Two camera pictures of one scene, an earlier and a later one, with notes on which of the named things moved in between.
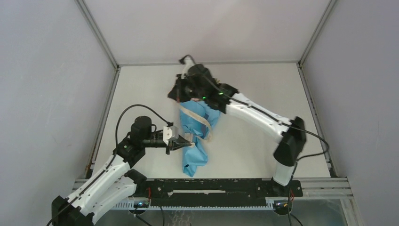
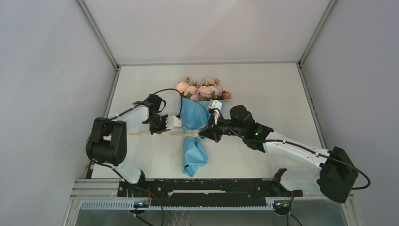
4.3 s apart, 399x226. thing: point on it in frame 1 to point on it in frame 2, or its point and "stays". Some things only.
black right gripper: x=176 y=93 to x=212 y=130
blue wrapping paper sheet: x=197 y=119 stays
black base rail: x=216 y=192 stays
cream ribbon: x=207 y=137 to x=186 y=133
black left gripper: x=179 y=142 to x=163 y=129
